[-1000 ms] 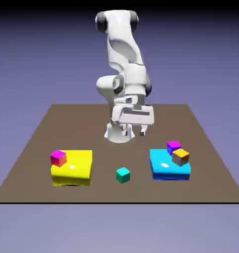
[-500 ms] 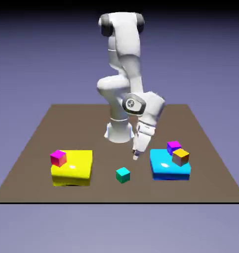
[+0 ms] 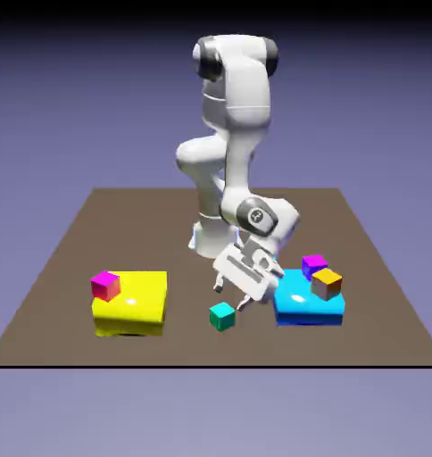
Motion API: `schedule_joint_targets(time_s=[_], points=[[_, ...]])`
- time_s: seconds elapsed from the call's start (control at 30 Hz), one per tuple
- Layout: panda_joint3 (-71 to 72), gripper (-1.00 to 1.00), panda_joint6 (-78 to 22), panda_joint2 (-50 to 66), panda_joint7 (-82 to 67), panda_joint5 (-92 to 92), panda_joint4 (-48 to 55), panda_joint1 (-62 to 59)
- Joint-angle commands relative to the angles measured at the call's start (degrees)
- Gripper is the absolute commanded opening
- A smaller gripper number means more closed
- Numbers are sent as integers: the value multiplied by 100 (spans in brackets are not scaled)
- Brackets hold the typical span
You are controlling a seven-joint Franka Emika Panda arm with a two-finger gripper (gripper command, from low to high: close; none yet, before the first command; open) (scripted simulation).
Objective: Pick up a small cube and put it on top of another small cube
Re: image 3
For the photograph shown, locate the small teal cube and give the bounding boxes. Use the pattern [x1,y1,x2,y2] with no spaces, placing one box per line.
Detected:
[209,302,237,333]

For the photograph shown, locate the large yellow box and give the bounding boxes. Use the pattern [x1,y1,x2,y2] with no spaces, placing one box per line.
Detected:
[91,270,168,337]

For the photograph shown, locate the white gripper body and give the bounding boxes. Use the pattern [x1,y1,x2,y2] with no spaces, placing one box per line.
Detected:
[212,243,279,303]

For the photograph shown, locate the small purple cube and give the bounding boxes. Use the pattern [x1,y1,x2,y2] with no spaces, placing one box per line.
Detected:
[301,253,328,283]

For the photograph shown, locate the small magenta cube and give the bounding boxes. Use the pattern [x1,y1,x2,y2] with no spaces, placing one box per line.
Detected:
[90,270,121,303]

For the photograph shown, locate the large blue box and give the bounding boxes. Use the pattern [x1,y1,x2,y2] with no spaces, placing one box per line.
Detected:
[273,268,346,328]

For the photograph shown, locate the small orange cube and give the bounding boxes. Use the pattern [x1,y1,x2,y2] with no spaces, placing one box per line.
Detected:
[311,268,344,302]

